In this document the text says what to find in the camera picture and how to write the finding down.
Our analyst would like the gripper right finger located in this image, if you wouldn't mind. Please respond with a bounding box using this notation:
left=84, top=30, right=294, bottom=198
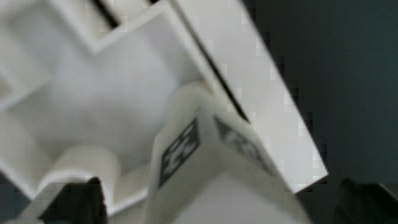
left=308, top=178, right=398, bottom=224

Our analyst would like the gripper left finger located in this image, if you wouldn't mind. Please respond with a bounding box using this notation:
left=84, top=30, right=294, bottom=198
left=17, top=176, right=111, bottom=224

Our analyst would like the white U-shaped fence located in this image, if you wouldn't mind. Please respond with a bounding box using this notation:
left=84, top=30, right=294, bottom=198
left=175, top=0, right=330, bottom=192

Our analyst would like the white chair seat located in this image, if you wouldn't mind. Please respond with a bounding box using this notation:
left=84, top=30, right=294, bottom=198
left=0, top=0, right=214, bottom=213

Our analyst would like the white chair leg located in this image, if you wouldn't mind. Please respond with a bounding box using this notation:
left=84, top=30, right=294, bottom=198
left=145, top=82, right=312, bottom=224

